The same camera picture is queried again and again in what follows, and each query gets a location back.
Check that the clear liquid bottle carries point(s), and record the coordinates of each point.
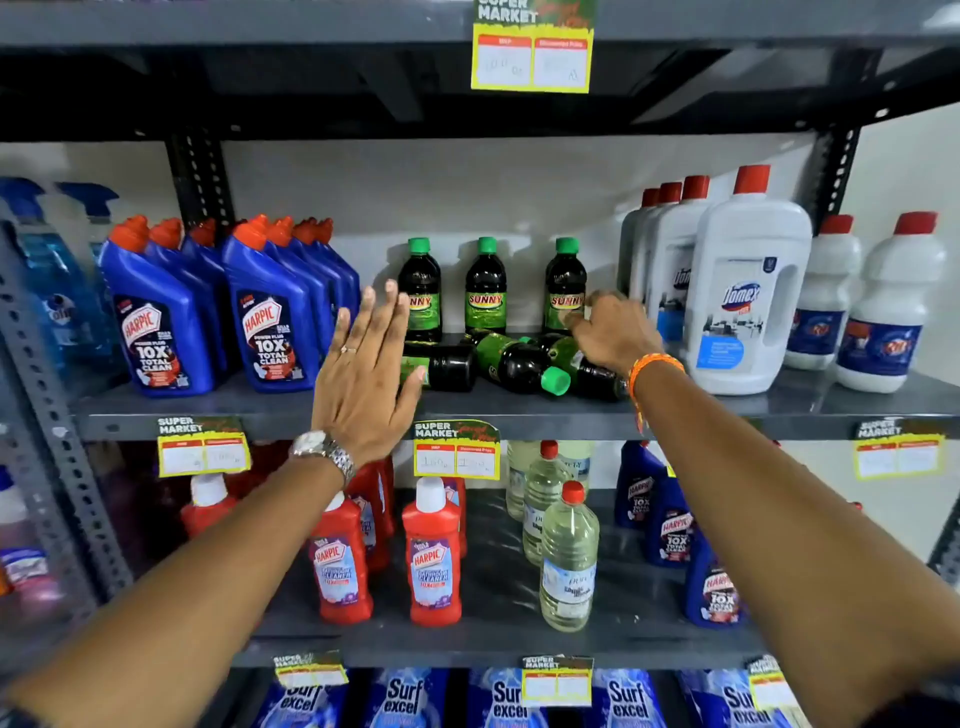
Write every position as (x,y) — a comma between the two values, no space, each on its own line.
(544,502)
(579,461)
(516,480)
(568,570)

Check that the person's left forearm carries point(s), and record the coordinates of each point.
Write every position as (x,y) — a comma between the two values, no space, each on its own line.
(187,600)

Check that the yellow shelf price tag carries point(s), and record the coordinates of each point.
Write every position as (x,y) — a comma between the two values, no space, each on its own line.
(532,64)
(311,673)
(456,457)
(556,686)
(898,456)
(771,686)
(202,454)

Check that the person's left hand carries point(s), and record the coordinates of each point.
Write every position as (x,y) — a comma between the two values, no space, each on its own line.
(360,397)

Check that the person's right fingers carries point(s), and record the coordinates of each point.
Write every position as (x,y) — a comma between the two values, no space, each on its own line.
(589,315)

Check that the grey metal shelf rack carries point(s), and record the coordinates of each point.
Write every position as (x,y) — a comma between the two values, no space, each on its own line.
(300,421)

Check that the group of dark green-capped bottles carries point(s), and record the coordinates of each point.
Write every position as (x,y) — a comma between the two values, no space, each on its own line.
(485,292)

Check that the large white red-capped bottle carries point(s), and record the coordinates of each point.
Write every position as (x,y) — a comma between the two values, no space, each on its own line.
(750,240)
(625,247)
(649,232)
(675,247)

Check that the rows of blue cleaner bottles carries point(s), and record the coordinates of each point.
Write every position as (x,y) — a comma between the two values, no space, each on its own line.
(161,337)

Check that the person's left thumb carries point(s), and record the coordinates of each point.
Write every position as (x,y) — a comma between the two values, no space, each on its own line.
(409,394)

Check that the person's left little finger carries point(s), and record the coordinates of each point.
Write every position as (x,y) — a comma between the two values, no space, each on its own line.
(339,337)

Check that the small round white bottle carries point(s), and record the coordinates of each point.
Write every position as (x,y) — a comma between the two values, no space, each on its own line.
(829,285)
(892,300)

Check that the person's right forearm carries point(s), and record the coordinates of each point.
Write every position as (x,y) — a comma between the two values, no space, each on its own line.
(787,562)

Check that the person's left middle finger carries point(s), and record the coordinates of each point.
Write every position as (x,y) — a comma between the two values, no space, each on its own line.
(384,322)

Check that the group of red cleaner bottles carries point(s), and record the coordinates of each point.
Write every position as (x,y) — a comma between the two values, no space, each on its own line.
(433,570)

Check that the blue toilet cleaner bottle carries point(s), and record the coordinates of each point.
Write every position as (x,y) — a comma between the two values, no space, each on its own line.
(636,487)
(709,592)
(671,532)

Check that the blue detergent pouch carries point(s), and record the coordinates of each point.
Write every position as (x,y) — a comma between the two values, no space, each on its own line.
(300,709)
(626,701)
(405,701)
(724,705)
(499,701)

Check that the silver wristwatch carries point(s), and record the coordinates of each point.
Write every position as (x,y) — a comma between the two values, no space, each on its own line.
(321,447)

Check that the person's right hand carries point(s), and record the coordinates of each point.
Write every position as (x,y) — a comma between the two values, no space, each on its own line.
(615,334)

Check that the blue spray bottle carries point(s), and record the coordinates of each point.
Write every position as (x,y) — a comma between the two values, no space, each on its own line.
(52,285)
(90,199)

